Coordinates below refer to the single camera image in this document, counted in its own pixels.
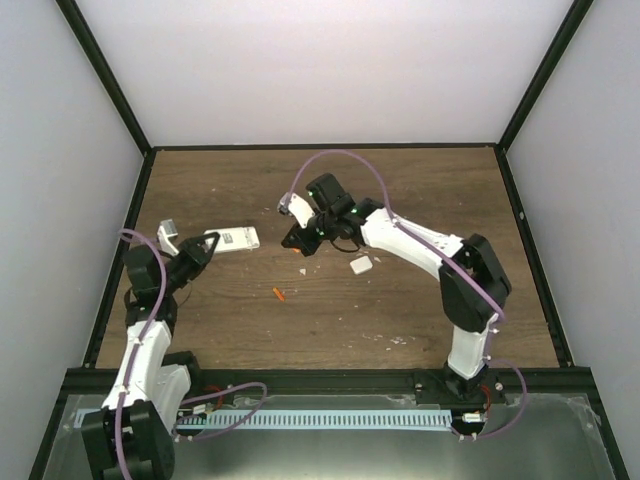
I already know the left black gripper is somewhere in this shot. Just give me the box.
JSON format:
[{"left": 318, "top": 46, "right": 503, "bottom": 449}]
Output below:
[{"left": 160, "top": 233, "right": 221, "bottom": 295}]

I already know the white remote control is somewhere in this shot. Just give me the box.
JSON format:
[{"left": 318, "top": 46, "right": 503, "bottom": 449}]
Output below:
[{"left": 204, "top": 227, "right": 260, "bottom": 254}]

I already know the white battery cover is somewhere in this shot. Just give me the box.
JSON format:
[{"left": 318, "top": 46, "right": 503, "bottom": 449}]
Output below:
[{"left": 349, "top": 255, "right": 373, "bottom": 275}]

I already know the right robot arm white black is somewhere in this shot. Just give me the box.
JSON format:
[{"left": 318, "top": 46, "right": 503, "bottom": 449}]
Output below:
[{"left": 278, "top": 173, "right": 512, "bottom": 403}]

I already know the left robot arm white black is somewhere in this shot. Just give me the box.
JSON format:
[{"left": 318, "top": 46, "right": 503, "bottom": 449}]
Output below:
[{"left": 81, "top": 229, "right": 220, "bottom": 479}]

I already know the metal front plate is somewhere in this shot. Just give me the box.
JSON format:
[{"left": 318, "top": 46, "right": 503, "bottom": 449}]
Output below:
[{"left": 42, "top": 394, "right": 616, "bottom": 480}]

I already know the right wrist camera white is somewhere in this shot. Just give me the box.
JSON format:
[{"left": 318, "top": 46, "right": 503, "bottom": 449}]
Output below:
[{"left": 277, "top": 193, "right": 316, "bottom": 229}]

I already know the light blue slotted cable duct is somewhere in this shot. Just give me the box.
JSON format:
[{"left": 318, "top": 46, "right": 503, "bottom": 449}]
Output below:
[{"left": 74, "top": 409, "right": 454, "bottom": 431}]

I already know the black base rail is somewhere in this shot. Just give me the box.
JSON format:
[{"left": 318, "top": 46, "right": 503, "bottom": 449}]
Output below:
[{"left": 59, "top": 367, "right": 599, "bottom": 407}]

